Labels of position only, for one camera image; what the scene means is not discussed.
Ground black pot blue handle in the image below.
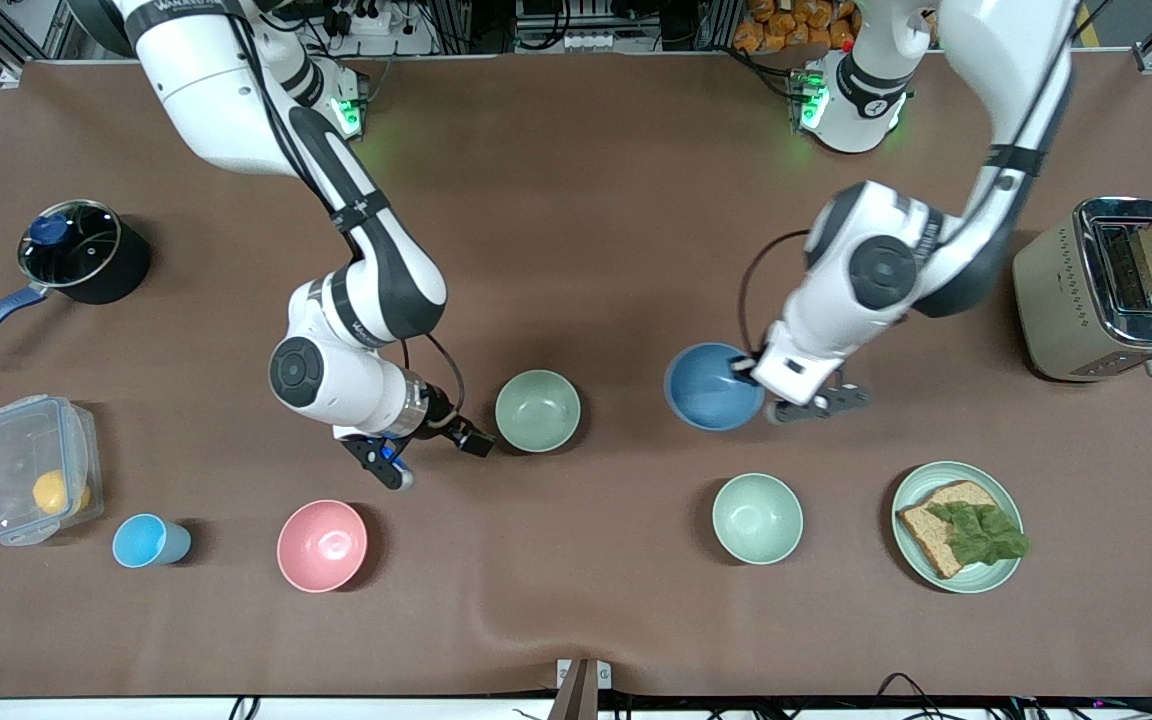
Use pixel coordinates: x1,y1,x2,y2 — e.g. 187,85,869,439
0,198,152,363

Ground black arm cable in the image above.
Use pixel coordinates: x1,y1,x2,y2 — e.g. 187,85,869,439
401,333,467,426
739,228,812,361

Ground black floor cable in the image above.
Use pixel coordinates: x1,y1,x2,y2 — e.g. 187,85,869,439
876,672,947,701

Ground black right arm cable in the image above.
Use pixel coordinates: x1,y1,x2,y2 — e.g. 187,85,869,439
401,333,467,426

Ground yellow lemon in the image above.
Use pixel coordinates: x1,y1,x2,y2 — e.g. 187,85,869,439
33,470,92,517

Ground clear plastic food container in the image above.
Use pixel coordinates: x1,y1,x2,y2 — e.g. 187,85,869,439
0,395,104,546

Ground light green plate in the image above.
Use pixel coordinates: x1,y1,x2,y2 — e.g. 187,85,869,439
891,460,1025,595

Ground blue bowl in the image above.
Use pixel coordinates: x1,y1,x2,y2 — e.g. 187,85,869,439
663,342,767,433

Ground sage green bowl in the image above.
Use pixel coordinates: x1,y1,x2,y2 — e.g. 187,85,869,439
494,369,582,454

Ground pale mint green bowl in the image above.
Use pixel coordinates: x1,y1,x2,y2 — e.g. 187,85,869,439
712,472,805,566

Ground orange snack bags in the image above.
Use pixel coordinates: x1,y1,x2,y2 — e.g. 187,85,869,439
733,0,862,53

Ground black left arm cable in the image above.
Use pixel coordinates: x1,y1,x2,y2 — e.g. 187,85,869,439
739,228,812,361

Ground beige chrome toaster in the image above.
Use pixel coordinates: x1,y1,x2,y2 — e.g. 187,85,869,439
1012,196,1152,383

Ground green lettuce leaf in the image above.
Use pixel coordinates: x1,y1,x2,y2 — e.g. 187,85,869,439
926,500,1031,567

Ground white power strip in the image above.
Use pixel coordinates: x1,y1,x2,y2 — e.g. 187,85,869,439
331,5,397,36

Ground pink bowl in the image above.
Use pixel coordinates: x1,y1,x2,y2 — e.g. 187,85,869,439
276,499,369,594

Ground glass lid blue knob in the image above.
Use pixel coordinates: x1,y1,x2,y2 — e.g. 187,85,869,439
18,200,124,289

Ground grey metal table bracket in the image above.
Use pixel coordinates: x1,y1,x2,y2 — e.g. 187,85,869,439
554,657,613,720

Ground brown bread slice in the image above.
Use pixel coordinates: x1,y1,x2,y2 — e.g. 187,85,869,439
896,480,1012,581

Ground blue plastic cup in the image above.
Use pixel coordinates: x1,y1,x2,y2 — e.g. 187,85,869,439
112,513,192,569

